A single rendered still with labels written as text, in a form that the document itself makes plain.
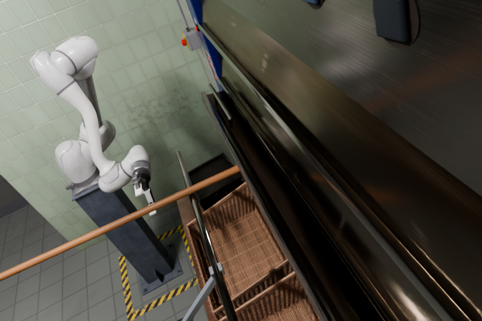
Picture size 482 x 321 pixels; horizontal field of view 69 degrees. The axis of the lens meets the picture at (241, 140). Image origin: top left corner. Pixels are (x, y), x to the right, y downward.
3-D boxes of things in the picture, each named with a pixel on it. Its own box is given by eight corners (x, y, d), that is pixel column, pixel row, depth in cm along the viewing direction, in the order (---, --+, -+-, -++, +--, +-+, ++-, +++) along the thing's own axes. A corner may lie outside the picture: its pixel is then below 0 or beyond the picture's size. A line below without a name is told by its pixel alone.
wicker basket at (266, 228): (267, 203, 211) (256, 172, 194) (314, 281, 167) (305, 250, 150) (194, 239, 206) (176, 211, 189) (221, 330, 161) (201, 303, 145)
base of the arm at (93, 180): (67, 181, 212) (62, 175, 209) (102, 164, 216) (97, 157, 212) (67, 200, 198) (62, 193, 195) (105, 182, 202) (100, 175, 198)
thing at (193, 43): (198, 42, 214) (192, 26, 208) (201, 47, 206) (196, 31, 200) (186, 46, 213) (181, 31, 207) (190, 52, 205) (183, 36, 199)
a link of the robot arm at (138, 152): (156, 167, 173) (136, 183, 174) (153, 150, 185) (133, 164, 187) (141, 154, 167) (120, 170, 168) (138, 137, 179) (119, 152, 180)
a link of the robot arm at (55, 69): (62, 89, 149) (83, 72, 158) (27, 55, 142) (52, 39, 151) (52, 99, 158) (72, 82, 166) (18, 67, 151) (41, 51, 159)
